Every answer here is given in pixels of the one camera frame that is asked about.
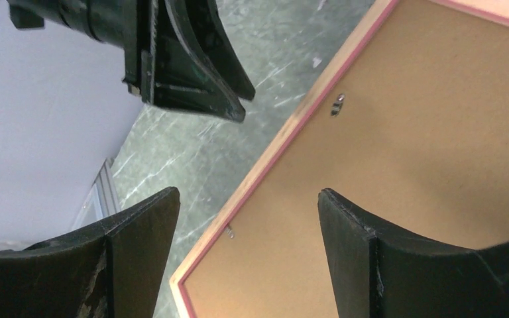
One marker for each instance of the pink wooden picture frame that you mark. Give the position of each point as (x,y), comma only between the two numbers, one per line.
(281,145)

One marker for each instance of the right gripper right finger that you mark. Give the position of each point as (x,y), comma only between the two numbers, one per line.
(379,269)

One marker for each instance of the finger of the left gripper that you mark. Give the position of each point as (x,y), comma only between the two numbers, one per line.
(210,33)
(184,78)

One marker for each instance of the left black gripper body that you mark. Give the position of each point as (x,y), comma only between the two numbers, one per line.
(123,24)

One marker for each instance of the aluminium extrusion rail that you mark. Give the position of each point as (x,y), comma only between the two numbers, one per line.
(102,200)

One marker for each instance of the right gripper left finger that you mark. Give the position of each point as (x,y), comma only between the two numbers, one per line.
(110,268)

